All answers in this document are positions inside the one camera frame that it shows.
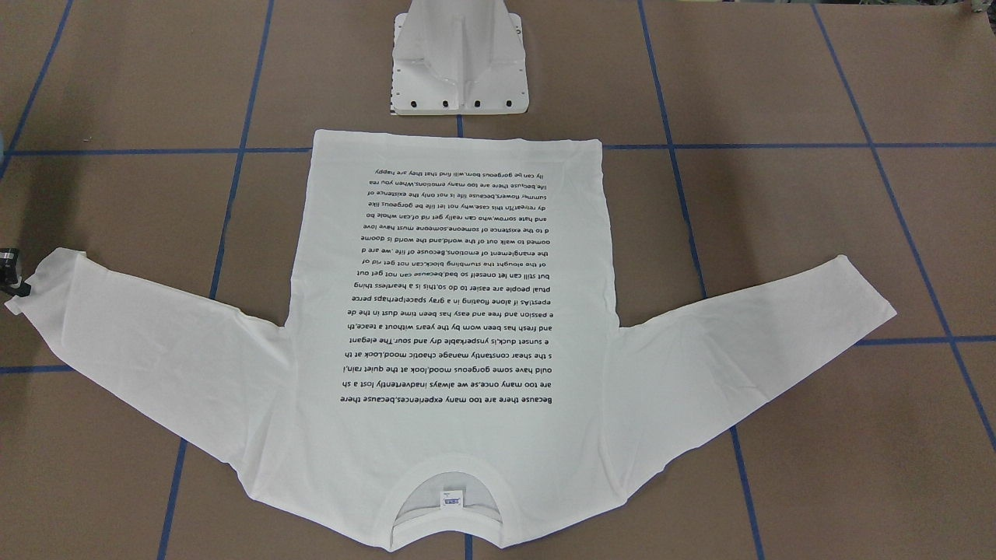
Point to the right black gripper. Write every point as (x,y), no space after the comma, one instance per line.
(7,260)

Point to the white long-sleeve printed shirt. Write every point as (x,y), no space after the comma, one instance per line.
(452,358)

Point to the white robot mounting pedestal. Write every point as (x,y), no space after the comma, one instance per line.
(458,57)

